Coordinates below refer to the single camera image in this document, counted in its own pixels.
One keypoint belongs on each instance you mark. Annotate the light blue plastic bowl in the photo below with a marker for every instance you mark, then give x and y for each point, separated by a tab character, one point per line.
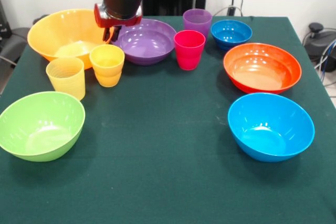
270	127

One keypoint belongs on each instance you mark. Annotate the large orange plastic bowl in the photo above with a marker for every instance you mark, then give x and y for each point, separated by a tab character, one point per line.
52	32

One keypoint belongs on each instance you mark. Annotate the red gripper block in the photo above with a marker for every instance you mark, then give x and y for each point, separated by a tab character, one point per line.
101	22

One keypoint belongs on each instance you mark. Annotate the pink plastic cup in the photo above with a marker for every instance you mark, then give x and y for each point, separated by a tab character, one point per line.
189	53

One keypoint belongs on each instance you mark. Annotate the small dark blue bowl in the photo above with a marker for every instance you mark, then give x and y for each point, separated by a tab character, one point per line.
231	33

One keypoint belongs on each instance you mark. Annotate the pale yellow ribbed cup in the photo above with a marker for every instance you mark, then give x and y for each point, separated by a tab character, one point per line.
65	82

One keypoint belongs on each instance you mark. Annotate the black office chair base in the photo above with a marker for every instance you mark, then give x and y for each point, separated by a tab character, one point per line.
320	43

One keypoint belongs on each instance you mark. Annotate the grey office chair base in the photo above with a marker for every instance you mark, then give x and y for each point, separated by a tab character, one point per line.
13	43

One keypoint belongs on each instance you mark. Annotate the yellow plastic cup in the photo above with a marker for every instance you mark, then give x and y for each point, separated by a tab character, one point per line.
106	69

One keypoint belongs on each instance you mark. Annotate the dark green table cloth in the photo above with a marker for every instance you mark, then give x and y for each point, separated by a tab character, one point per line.
157	129

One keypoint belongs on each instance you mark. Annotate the purple plastic cup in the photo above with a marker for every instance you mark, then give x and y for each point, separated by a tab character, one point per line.
197	20

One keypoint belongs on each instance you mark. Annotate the red plastic bowl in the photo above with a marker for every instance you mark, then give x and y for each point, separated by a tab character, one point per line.
262	66

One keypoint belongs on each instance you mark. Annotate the purple plastic bowl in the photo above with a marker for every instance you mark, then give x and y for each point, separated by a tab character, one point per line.
147	45

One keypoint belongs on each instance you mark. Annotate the green plastic bowl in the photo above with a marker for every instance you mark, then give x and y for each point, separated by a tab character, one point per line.
39	127

